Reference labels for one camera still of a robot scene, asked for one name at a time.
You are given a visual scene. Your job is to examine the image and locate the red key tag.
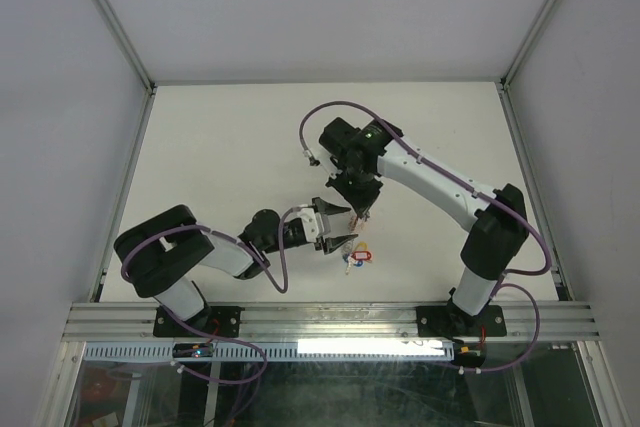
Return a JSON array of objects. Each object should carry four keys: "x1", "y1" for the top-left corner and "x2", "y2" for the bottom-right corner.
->
[{"x1": 350, "y1": 251, "x2": 372, "y2": 263}]

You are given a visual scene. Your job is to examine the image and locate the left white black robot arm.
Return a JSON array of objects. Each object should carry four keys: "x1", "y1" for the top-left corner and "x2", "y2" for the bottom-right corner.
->
[{"x1": 114, "y1": 197, "x2": 357, "y2": 336}]

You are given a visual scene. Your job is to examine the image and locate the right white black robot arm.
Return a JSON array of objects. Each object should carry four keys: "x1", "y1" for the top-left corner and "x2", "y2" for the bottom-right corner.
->
[{"x1": 319, "y1": 117, "x2": 529, "y2": 337}]

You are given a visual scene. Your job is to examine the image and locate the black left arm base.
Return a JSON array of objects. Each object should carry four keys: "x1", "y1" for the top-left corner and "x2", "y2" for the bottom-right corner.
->
[{"x1": 153, "y1": 305, "x2": 243, "y2": 338}]

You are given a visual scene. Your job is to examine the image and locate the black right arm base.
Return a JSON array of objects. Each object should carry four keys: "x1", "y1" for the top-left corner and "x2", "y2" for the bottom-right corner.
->
[{"x1": 415, "y1": 304, "x2": 507, "y2": 340}]

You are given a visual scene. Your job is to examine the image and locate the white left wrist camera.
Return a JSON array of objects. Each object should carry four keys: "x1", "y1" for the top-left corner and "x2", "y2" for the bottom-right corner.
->
[{"x1": 294, "y1": 204, "x2": 328, "y2": 243}]

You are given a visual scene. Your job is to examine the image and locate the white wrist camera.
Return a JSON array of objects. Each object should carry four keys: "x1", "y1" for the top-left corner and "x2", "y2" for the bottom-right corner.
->
[
  {"x1": 303, "y1": 147, "x2": 321, "y2": 167},
  {"x1": 294, "y1": 204, "x2": 328, "y2": 243}
]

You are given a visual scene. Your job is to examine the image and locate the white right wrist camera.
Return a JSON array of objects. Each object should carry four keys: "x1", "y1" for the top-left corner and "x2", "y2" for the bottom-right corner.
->
[{"x1": 303, "y1": 147, "x2": 321, "y2": 167}]

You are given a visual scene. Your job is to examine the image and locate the perforated grey cable duct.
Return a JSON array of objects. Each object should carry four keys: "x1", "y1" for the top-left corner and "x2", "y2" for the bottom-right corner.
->
[{"x1": 84, "y1": 338, "x2": 454, "y2": 363}]

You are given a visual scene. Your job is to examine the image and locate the left aluminium frame post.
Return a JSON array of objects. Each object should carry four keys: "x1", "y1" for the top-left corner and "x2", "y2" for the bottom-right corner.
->
[{"x1": 92, "y1": 0, "x2": 156, "y2": 95}]

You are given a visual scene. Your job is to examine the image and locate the aluminium frame post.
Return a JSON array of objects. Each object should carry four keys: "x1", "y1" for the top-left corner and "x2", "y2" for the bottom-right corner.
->
[
  {"x1": 500, "y1": 0, "x2": 561, "y2": 89},
  {"x1": 92, "y1": 0, "x2": 156, "y2": 95}
]

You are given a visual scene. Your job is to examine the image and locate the aluminium front rail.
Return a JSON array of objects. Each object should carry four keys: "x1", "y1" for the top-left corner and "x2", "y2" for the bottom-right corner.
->
[{"x1": 62, "y1": 301, "x2": 601, "y2": 343}]

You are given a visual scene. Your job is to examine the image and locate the right aluminium frame post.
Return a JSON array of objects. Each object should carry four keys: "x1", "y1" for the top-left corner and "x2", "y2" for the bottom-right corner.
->
[{"x1": 500, "y1": 0, "x2": 561, "y2": 89}]

